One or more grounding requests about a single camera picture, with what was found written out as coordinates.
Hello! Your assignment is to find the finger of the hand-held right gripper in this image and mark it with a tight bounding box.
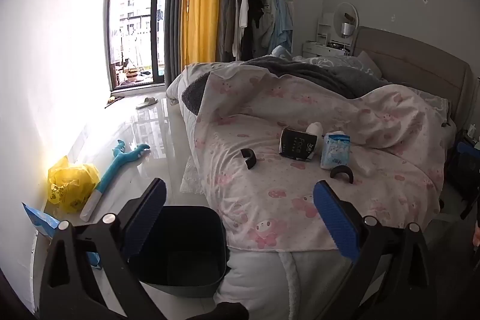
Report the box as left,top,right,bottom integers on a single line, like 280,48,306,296
455,140,480,220

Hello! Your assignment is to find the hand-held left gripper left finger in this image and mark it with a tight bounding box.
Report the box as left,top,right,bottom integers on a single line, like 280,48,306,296
37,178,167,320

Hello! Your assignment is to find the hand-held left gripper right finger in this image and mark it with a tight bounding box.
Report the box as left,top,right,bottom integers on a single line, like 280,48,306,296
313,181,439,320

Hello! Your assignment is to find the dark plastic bin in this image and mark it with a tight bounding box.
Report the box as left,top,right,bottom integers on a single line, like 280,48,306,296
129,205,229,298

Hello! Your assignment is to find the black curved band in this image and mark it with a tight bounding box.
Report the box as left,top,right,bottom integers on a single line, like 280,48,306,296
329,166,355,184
240,148,257,169

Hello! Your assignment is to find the blue dinosaur plush stick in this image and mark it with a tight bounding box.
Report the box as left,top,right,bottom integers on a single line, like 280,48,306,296
79,140,151,221

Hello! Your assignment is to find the bubble wrap sheet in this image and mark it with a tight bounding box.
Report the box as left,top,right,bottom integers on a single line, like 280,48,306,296
180,159,205,195

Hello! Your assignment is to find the blue tissue pack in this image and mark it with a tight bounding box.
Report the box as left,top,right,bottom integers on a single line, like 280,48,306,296
320,132,351,171

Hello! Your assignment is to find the yellow plastic bag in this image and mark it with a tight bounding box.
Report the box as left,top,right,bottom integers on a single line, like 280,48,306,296
47,155,101,214

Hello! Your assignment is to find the black tissue box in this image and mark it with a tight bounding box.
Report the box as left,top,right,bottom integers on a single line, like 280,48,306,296
278,127,319,162

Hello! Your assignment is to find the pink printed blanket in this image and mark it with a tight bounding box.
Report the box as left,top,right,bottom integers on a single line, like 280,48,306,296
195,69,451,253

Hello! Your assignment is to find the white duvet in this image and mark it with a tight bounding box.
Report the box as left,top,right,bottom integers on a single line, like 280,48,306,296
165,61,361,320

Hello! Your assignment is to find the blue pet food bag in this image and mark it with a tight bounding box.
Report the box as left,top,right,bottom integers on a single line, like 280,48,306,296
22,202,102,270

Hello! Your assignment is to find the pale slipper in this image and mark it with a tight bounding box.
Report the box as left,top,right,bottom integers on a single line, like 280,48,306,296
135,96,159,109

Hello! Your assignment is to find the grey upholstered headboard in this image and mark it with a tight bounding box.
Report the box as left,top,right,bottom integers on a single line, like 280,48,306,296
352,25,474,133

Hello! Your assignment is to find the grey pillow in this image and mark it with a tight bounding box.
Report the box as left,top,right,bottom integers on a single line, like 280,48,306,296
354,50,383,79

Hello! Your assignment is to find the grey fleece blanket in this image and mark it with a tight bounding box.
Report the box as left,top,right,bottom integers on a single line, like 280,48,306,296
182,55,387,116

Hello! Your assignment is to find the white dresser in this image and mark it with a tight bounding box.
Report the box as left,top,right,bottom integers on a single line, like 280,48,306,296
302,40,355,59

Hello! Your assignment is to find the black framed glass door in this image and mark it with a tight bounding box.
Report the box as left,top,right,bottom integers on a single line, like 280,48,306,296
110,0,175,92

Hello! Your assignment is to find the light blue hanging shirt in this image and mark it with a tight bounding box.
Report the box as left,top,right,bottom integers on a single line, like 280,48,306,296
275,0,296,54

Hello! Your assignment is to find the white hanging garment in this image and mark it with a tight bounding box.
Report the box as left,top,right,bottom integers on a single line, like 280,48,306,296
232,0,280,56

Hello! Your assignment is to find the black hanging garment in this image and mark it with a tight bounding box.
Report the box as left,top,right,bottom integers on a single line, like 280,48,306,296
235,0,266,59

